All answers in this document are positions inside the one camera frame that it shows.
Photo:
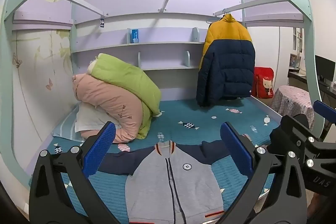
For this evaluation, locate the green quilt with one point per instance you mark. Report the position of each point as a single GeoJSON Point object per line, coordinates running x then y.
{"type": "Point", "coordinates": [123, 77]}

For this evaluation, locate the yellow and navy puffer jacket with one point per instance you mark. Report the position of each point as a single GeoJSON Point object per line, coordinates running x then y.
{"type": "Point", "coordinates": [225, 69]}

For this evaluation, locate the grey zip jacket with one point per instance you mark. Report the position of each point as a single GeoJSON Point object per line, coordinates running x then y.
{"type": "Point", "coordinates": [162, 187]}

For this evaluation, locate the red bag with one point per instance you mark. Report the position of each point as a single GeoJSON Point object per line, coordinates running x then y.
{"type": "Point", "coordinates": [263, 82]}

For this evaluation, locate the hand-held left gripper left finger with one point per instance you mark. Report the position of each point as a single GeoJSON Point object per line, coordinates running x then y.
{"type": "Point", "coordinates": [101, 148]}

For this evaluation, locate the photo frame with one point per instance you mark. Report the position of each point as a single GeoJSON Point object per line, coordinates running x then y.
{"type": "Point", "coordinates": [294, 60]}

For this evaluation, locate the black monitor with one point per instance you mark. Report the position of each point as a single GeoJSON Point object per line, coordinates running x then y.
{"type": "Point", "coordinates": [325, 66]}

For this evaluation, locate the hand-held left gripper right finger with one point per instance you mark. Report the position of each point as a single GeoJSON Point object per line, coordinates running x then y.
{"type": "Point", "coordinates": [236, 150]}

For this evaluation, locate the pink patterned covered stool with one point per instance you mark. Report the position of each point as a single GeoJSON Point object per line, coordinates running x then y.
{"type": "Point", "coordinates": [291, 100]}

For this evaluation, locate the pink quilt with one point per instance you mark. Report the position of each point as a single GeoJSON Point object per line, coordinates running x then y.
{"type": "Point", "coordinates": [110, 100]}

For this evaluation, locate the dark desk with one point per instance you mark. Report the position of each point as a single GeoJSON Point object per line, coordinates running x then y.
{"type": "Point", "coordinates": [296, 79]}

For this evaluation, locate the teal patterned bed sheet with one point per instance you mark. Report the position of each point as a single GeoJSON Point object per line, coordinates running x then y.
{"type": "Point", "coordinates": [197, 113]}

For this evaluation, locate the white pillow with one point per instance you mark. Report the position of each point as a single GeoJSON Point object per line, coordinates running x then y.
{"type": "Point", "coordinates": [89, 116]}

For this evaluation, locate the blue box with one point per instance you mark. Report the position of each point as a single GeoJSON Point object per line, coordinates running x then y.
{"type": "Point", "coordinates": [135, 36]}

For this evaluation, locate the purple shelf unit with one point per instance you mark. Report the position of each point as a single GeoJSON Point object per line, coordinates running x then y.
{"type": "Point", "coordinates": [162, 50]}

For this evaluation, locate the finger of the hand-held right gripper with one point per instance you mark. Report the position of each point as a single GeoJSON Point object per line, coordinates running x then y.
{"type": "Point", "coordinates": [291, 132]}
{"type": "Point", "coordinates": [324, 108]}

